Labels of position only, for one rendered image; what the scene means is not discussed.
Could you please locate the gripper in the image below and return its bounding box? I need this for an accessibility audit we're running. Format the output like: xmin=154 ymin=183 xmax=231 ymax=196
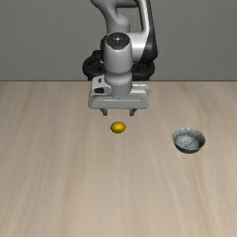
xmin=88 ymin=75 xmax=151 ymax=117

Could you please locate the yellow lemon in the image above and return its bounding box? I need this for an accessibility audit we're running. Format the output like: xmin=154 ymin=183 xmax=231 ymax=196
xmin=110 ymin=121 xmax=127 ymax=134

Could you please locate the grey metal bowl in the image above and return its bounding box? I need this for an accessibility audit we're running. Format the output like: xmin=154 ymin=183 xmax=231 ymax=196
xmin=171 ymin=127 xmax=206 ymax=155

